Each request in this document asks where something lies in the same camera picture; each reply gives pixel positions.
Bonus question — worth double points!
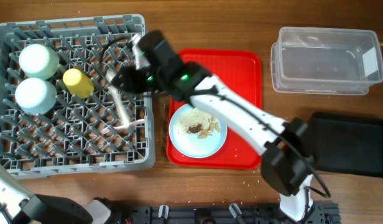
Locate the mint green bowl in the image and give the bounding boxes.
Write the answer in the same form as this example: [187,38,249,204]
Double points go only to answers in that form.
[19,44,60,80]

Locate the light blue plate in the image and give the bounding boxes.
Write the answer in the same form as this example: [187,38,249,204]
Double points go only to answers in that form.
[168,104,228,159]

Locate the light blue bowl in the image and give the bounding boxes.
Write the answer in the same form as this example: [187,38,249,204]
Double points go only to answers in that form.
[15,78,57,115]

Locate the black tray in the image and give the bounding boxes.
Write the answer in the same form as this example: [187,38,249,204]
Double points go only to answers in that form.
[310,112,383,178]

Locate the white plastic fork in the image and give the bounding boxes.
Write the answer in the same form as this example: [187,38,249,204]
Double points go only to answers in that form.
[100,119,145,135]

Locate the yellow plastic cup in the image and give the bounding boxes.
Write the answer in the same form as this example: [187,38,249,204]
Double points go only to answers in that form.
[63,68,95,98]

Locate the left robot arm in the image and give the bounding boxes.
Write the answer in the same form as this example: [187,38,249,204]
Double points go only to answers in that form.
[0,165,115,224]

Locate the white plastic spoon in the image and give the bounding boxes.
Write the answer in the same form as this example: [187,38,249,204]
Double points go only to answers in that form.
[105,68,129,128]

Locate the red plastic tray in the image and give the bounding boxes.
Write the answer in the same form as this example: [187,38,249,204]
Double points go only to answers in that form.
[166,49,262,169]

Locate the clear plastic bin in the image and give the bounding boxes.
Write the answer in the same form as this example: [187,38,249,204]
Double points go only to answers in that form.
[270,27,383,95]

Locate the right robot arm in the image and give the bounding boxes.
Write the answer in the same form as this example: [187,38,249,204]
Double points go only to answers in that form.
[105,30,331,222]

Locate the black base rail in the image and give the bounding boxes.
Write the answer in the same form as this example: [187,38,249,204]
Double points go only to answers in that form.
[121,202,341,224]

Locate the grey dishwasher rack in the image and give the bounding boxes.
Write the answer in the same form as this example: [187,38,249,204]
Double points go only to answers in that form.
[0,14,155,179]

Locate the food scraps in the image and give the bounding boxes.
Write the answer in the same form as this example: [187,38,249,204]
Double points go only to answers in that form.
[175,108,221,139]

